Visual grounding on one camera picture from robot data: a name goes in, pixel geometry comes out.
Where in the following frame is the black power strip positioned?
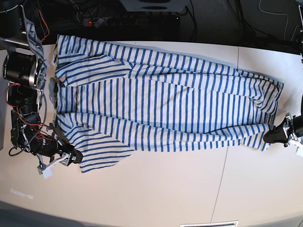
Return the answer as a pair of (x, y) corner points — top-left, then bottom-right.
(81, 14), (180, 27)

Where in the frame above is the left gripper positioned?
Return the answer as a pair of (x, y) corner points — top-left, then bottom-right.
(263, 113), (303, 147)

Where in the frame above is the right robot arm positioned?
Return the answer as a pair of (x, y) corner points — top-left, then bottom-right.
(0, 0), (83, 170)

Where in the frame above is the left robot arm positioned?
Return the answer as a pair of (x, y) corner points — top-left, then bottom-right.
(263, 0), (303, 150)

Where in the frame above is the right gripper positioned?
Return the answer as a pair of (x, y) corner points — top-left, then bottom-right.
(33, 133), (83, 166)

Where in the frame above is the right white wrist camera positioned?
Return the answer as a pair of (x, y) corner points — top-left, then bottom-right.
(37, 152), (71, 179)

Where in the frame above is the blue white striped T-shirt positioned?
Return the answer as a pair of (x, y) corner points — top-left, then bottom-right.
(53, 35), (284, 173)

